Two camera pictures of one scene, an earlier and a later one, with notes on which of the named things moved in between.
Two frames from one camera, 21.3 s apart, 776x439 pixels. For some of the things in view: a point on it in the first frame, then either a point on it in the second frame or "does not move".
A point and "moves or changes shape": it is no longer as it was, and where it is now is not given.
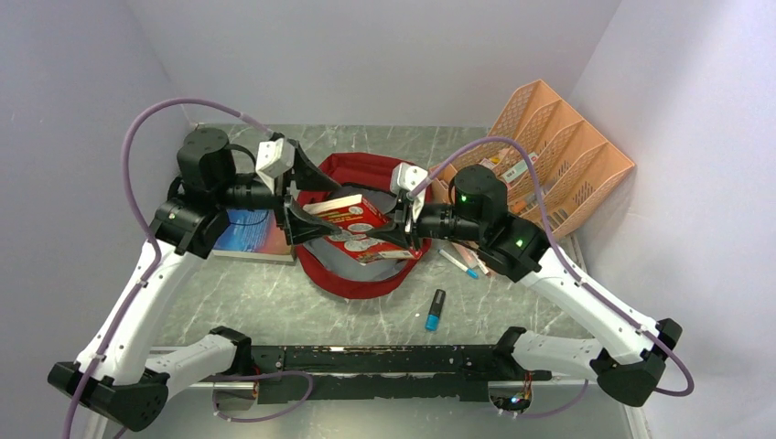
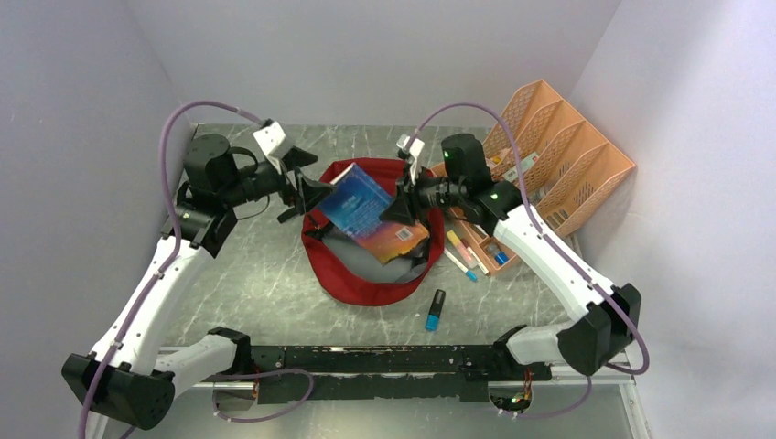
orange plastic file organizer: (556, 167) does not move
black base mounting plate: (284, 374) does not move
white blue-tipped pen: (458, 263) does not move
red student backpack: (326, 260) moves or changes shape
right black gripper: (404, 231) → (406, 207)
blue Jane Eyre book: (253, 233) → (354, 203)
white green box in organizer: (519, 168) does not move
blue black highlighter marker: (432, 318) does not move
